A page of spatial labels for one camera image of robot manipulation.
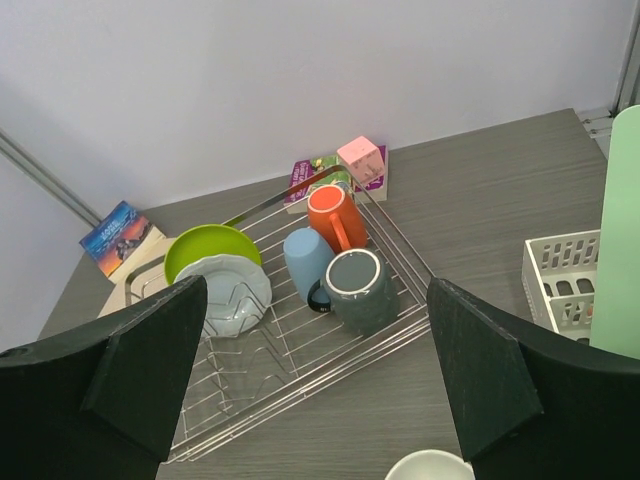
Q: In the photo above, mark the blue sunset cover book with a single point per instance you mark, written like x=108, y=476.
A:
x=119, y=243

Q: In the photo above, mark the orange mug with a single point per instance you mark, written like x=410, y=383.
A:
x=334, y=215

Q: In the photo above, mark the light blue scalloped plate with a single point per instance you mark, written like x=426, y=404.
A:
x=239, y=293

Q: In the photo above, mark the white perforated basket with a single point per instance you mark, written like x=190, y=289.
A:
x=559, y=278

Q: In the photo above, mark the orange white bowl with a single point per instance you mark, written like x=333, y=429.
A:
x=431, y=464

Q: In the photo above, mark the lime green plate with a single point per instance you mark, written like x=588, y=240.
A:
x=204, y=241

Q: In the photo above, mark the purple green book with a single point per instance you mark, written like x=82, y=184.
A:
x=305, y=169

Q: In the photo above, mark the dark grey mug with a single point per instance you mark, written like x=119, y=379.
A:
x=361, y=291

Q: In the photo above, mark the pink cube box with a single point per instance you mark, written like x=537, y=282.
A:
x=365, y=161

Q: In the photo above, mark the metal wire dish rack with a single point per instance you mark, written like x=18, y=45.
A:
x=293, y=353

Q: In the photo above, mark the light blue cup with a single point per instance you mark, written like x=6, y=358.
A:
x=307, y=256

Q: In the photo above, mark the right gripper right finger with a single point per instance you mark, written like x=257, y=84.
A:
x=528, y=403

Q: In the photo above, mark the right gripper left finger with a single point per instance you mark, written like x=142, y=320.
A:
x=102, y=400

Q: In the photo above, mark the light green clipboard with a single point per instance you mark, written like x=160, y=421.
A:
x=615, y=325

